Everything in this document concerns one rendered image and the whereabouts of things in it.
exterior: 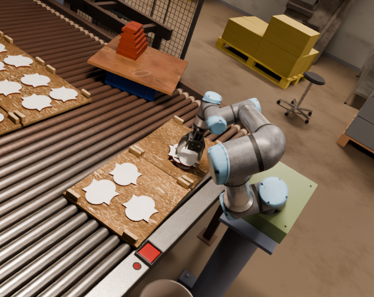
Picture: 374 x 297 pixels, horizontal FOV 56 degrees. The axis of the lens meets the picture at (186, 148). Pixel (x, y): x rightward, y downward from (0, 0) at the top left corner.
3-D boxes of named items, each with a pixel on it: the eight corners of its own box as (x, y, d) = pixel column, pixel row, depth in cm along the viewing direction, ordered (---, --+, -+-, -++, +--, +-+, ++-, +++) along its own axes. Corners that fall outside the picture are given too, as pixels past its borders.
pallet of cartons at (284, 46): (208, 49, 568) (228, -4, 520) (234, 37, 658) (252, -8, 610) (294, 95, 533) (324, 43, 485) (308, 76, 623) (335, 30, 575)
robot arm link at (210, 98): (207, 99, 140) (203, 88, 147) (198, 121, 147) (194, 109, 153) (225, 102, 143) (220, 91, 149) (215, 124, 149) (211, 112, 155)
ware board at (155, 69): (187, 64, 238) (188, 62, 237) (171, 95, 197) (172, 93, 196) (118, 36, 236) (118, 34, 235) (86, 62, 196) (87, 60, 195)
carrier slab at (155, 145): (225, 152, 190) (226, 149, 189) (191, 191, 157) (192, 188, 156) (171, 120, 197) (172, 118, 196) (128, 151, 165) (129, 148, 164)
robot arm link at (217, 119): (234, 114, 134) (227, 99, 142) (205, 124, 134) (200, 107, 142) (237, 130, 139) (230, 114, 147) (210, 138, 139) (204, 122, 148)
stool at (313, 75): (311, 112, 502) (333, 78, 470) (306, 126, 461) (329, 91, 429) (280, 96, 511) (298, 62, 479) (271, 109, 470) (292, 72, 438)
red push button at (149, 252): (159, 254, 127) (161, 252, 126) (149, 265, 122) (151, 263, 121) (147, 244, 128) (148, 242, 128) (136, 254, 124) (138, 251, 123)
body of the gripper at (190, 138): (184, 149, 156) (192, 128, 149) (185, 138, 163) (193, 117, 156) (199, 154, 157) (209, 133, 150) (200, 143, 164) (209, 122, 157)
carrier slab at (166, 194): (189, 191, 157) (191, 189, 156) (136, 250, 125) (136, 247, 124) (127, 151, 165) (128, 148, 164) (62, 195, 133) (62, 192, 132)
